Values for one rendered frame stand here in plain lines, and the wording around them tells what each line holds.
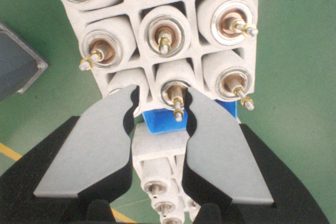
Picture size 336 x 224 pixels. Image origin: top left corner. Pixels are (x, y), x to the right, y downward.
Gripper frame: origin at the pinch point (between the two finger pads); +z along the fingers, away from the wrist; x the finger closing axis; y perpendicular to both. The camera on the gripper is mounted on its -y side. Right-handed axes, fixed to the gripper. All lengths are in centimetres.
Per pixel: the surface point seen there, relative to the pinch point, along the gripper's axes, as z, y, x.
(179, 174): 22.5, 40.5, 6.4
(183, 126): 35.3, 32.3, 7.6
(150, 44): 21.0, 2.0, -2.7
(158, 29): 21.3, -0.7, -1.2
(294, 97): 46, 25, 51
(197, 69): 28.4, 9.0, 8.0
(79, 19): 28.4, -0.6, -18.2
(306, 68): 46, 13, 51
